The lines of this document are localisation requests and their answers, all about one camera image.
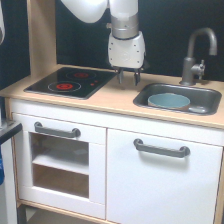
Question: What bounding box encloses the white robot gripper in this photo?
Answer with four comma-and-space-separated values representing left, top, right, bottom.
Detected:
108, 33, 145, 86

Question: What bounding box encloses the blue pot with wooden rim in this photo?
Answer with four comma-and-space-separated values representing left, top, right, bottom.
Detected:
148, 93, 190, 110

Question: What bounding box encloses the grey metal sink basin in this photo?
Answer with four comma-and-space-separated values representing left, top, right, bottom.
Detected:
133, 83, 222, 115

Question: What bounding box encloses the black toy induction hob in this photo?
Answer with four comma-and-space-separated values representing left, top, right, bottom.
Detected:
25, 67, 115, 99

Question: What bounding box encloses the grey toy faucet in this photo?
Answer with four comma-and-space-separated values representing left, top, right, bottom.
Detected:
180, 28, 217, 86

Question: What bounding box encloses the white wooden toy kitchen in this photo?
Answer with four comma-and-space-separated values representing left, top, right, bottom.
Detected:
0, 63, 224, 224

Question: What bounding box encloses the white cabinet door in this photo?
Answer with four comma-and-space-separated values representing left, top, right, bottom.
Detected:
106, 130, 222, 224

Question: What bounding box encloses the white oven door with window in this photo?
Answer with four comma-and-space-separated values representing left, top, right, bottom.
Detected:
13, 114, 106, 219

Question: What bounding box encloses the grey object at left edge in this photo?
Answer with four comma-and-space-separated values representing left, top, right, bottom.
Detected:
0, 119, 22, 224

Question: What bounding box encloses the grey oven door handle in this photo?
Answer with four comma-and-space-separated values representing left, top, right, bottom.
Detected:
34, 122, 81, 138

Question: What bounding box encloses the wooden upright side post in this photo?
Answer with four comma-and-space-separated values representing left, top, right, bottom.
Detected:
27, 0, 57, 77

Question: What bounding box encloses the grey cabinet door handle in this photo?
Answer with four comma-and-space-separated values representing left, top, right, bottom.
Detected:
133, 139, 190, 158

